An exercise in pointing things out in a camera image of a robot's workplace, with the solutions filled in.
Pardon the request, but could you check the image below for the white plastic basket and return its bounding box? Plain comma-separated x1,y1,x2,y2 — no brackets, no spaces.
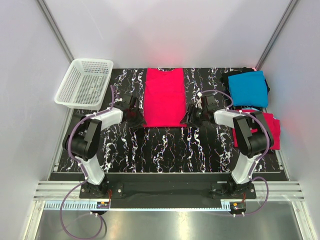
54,58,114,111

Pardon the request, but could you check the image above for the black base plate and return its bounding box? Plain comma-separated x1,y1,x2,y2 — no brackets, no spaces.
78,172,257,210

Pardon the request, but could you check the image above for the red t shirt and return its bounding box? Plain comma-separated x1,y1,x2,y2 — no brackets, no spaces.
232,109,281,150
143,68,187,128

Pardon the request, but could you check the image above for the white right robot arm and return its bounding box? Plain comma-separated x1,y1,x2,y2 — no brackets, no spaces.
180,95,274,187

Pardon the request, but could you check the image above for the folded red t shirt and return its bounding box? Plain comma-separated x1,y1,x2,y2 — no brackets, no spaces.
232,109,281,150

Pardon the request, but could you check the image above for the folded black t shirt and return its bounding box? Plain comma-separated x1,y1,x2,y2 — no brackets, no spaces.
219,66,272,111

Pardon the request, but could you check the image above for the aluminium frame rail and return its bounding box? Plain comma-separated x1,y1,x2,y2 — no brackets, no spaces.
33,181,304,212

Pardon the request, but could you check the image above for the folded blue t shirt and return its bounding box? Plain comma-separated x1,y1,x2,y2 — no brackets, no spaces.
227,70,269,108

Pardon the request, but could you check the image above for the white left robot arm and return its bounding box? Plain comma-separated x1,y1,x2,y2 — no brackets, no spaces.
62,94,146,186

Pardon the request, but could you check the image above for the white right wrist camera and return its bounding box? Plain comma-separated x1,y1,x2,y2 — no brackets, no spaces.
196,92,203,109

